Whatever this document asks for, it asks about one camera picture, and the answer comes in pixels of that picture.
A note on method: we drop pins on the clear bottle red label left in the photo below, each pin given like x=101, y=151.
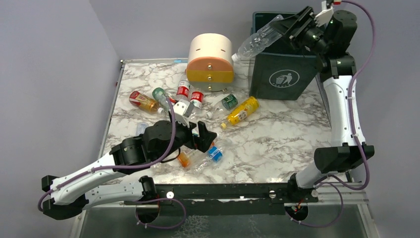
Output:
x=183, y=90

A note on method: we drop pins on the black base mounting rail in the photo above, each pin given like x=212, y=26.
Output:
x=223, y=199

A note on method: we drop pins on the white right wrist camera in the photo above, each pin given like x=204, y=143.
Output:
x=325, y=14

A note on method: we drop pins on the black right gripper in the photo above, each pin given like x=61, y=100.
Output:
x=300, y=27

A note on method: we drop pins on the crushed clear bottle pink label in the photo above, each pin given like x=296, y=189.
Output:
x=140, y=129

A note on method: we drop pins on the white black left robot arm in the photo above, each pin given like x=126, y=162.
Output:
x=66, y=197

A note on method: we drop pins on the green tinted water bottle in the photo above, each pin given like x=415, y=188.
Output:
x=160, y=95

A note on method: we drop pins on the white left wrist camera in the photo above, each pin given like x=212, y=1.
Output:
x=183, y=109

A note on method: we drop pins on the orange capped clear bottle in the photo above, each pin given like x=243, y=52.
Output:
x=192, y=159

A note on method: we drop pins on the clear bottle red label right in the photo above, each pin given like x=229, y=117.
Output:
x=196, y=98

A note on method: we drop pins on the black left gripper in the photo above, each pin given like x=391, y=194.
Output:
x=191, y=137

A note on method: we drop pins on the clear bottle red label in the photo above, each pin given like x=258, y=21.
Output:
x=183, y=90
x=196, y=98

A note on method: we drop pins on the clear bottle dark green label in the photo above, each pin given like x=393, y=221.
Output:
x=223, y=107

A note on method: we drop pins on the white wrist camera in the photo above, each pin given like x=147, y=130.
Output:
x=183, y=109
x=325, y=14

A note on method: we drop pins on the cream orange yellow drawer unit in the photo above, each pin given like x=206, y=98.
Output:
x=210, y=66

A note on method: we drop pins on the clear unlabelled bottle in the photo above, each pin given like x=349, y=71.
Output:
x=258, y=41

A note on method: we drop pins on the yellow juice bottle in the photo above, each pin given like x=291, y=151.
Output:
x=241, y=112

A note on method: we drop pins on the dark green plastic bin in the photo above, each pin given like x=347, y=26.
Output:
x=279, y=72

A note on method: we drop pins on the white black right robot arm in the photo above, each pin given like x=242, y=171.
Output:
x=328, y=36

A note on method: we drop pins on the red label amber tea bottle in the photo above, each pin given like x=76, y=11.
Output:
x=145, y=103

